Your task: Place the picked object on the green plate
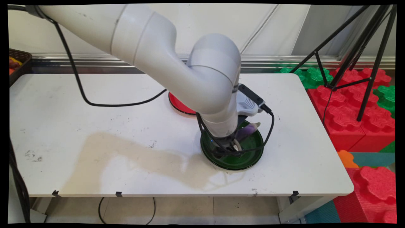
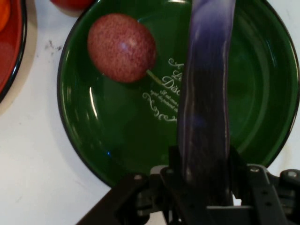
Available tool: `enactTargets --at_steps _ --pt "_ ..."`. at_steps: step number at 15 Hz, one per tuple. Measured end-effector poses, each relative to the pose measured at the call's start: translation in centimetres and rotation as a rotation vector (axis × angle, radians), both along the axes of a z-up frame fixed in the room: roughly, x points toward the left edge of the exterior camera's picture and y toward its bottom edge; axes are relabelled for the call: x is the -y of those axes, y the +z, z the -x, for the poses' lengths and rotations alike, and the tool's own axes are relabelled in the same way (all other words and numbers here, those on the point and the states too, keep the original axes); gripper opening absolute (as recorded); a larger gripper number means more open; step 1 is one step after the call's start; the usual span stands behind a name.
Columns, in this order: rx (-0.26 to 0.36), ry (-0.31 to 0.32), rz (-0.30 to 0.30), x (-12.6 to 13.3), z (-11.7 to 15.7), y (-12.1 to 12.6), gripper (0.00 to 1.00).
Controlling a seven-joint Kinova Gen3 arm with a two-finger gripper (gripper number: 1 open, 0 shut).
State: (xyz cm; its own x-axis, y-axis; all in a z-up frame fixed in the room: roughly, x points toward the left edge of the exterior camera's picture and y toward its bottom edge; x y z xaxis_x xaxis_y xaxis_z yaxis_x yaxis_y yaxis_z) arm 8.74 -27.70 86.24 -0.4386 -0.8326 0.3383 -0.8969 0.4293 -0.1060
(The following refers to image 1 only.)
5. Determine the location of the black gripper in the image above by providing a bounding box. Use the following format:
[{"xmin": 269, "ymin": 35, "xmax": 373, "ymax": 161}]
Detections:
[{"xmin": 209, "ymin": 132, "xmax": 243, "ymax": 157}]

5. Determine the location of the purple toy eggplant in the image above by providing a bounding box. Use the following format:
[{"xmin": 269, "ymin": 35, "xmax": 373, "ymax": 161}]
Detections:
[{"xmin": 236, "ymin": 122, "xmax": 262, "ymax": 143}]

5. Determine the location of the dark green round plate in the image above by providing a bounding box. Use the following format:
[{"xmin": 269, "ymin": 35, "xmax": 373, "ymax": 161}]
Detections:
[{"xmin": 200, "ymin": 120, "xmax": 265, "ymax": 171}]

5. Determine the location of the red round plate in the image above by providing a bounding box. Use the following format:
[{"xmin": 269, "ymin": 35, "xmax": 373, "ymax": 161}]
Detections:
[{"xmin": 168, "ymin": 92, "xmax": 197, "ymax": 116}]

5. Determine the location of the white table leg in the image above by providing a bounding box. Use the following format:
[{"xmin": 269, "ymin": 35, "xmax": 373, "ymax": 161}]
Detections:
[{"xmin": 278, "ymin": 196, "xmax": 337, "ymax": 224}]

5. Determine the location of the green foam block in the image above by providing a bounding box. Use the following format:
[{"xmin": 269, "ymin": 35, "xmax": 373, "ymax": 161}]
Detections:
[
  {"xmin": 280, "ymin": 66, "xmax": 334, "ymax": 89},
  {"xmin": 373, "ymin": 85, "xmax": 396, "ymax": 118}
]

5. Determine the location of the teal foam mat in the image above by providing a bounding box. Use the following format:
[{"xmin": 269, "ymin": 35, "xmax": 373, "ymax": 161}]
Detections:
[
  {"xmin": 351, "ymin": 152, "xmax": 396, "ymax": 168},
  {"xmin": 305, "ymin": 200, "xmax": 341, "ymax": 224}
]

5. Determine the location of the orange foam piece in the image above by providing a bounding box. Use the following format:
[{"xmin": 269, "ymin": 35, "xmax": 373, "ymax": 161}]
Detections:
[{"xmin": 337, "ymin": 150, "xmax": 360, "ymax": 169}]

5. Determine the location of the large red foam block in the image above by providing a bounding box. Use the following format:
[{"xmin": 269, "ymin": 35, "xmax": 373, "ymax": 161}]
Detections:
[{"xmin": 308, "ymin": 67, "xmax": 396, "ymax": 153}]

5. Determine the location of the dark wicker basket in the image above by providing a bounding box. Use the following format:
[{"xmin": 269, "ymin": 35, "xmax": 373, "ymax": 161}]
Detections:
[{"xmin": 9, "ymin": 48, "xmax": 33, "ymax": 86}]

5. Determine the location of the toy food in basket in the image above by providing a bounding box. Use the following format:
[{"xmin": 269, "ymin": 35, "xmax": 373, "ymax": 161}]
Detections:
[{"xmin": 9, "ymin": 56, "xmax": 22, "ymax": 75}]

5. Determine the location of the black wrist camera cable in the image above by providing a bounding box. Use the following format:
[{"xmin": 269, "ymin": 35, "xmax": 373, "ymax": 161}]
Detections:
[{"xmin": 196, "ymin": 111, "xmax": 275, "ymax": 157}]

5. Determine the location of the light grey camera mount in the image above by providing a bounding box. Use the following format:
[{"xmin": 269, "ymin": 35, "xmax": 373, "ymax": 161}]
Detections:
[{"xmin": 236, "ymin": 91, "xmax": 260, "ymax": 117}]

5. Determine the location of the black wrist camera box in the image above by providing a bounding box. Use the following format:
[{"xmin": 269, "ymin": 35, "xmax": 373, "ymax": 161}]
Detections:
[{"xmin": 238, "ymin": 83, "xmax": 273, "ymax": 115}]

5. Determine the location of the aluminium wall rail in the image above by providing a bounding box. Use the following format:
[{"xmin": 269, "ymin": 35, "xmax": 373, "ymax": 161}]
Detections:
[{"xmin": 31, "ymin": 53, "xmax": 396, "ymax": 71}]

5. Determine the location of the thin black tripod cable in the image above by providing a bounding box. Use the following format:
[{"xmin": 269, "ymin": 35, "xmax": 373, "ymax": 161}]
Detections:
[{"xmin": 323, "ymin": 89, "xmax": 334, "ymax": 123}]

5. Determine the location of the black floor cable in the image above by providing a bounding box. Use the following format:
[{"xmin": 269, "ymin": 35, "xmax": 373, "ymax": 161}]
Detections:
[{"xmin": 98, "ymin": 197, "xmax": 156, "ymax": 225}]

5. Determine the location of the long black arm cable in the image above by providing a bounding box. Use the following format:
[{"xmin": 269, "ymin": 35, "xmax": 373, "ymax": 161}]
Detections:
[{"xmin": 8, "ymin": 4, "xmax": 167, "ymax": 107}]

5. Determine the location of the black camera tripod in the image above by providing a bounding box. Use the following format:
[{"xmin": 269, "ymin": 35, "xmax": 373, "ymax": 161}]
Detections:
[{"xmin": 290, "ymin": 5, "xmax": 397, "ymax": 122}]

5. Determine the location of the black hanging cable bundle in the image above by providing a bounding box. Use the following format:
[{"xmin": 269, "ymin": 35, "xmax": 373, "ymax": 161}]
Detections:
[{"xmin": 8, "ymin": 139, "xmax": 32, "ymax": 224}]

